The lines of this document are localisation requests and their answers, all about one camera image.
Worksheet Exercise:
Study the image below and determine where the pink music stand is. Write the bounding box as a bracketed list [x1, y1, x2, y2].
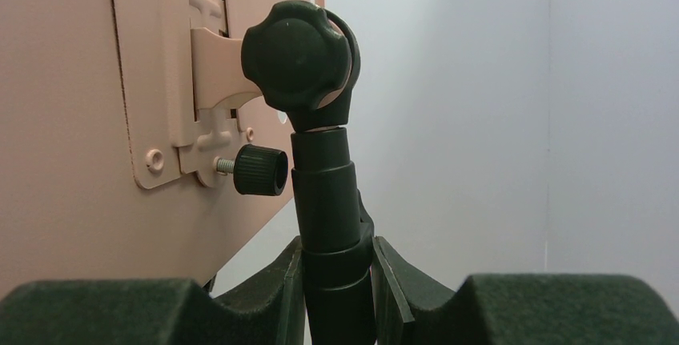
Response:
[1, 0, 376, 344]

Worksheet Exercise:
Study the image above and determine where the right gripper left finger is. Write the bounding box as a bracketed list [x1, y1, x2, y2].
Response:
[1, 239, 304, 344]

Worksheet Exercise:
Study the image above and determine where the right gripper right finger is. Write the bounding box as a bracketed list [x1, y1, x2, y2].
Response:
[372, 237, 678, 344]

